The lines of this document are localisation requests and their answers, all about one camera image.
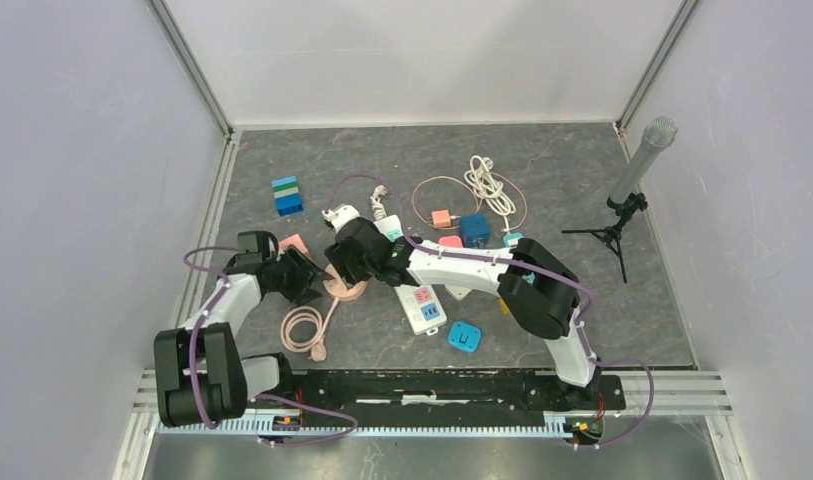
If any blue plug adapter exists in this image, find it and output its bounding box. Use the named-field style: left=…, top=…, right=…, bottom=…
left=447, top=321, right=482, bottom=353

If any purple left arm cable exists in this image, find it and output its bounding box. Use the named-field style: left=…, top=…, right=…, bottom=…
left=182, top=246, right=360, bottom=450

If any white power strip cable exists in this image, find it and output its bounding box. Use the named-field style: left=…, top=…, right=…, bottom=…
left=462, top=155, right=517, bottom=233

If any pink coiled power cable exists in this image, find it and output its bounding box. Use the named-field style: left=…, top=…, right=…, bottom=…
left=280, top=298, right=342, bottom=354

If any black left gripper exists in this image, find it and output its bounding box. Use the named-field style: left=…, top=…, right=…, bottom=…
left=267, top=245, right=333, bottom=308

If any pink round plug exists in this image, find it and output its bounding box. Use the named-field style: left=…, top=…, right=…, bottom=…
left=309, top=342, right=327, bottom=362

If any pink plug adapter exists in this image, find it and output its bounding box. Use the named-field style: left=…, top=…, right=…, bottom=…
left=438, top=235, right=464, bottom=248

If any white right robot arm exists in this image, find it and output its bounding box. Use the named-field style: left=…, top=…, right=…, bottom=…
left=323, top=207, right=600, bottom=408

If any orange usb charger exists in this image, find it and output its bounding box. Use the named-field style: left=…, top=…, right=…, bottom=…
left=431, top=210, right=452, bottom=229

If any pink cube socket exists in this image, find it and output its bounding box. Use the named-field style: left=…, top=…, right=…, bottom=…
left=279, top=234, right=312, bottom=259

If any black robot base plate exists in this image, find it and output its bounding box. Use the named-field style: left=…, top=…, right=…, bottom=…
left=275, top=368, right=627, bottom=428

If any blue green striped block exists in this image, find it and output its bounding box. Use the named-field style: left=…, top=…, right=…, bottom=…
left=271, top=176, right=304, bottom=217

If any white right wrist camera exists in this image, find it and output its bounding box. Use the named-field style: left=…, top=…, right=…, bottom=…
left=322, top=204, right=360, bottom=233

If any black microphone tripod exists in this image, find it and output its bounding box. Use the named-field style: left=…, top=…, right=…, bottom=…
left=561, top=193, right=649, bottom=284

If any teal power strip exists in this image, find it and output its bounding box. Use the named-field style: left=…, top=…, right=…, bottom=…
left=503, top=232, right=535, bottom=284

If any grey microphone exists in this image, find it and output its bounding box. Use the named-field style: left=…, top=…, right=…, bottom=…
left=607, top=116, right=679, bottom=208

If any pink round socket base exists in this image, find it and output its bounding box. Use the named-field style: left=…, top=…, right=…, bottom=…
left=323, top=264, right=367, bottom=302

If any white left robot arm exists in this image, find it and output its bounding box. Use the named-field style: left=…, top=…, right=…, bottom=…
left=153, top=231, right=324, bottom=429

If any pink lightning charging cable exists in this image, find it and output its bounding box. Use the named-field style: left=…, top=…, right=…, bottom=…
left=411, top=173, right=528, bottom=233

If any dark blue cube socket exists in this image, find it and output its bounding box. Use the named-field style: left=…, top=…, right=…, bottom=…
left=458, top=212, right=491, bottom=248

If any yellow cube socket adapter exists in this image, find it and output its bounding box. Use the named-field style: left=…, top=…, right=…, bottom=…
left=497, top=298, right=511, bottom=315

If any white plug adapter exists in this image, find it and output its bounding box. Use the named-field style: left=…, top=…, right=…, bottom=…
left=445, top=285, right=471, bottom=301

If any white long power strip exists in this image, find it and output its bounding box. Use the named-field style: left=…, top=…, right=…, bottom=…
left=374, top=211, right=448, bottom=336

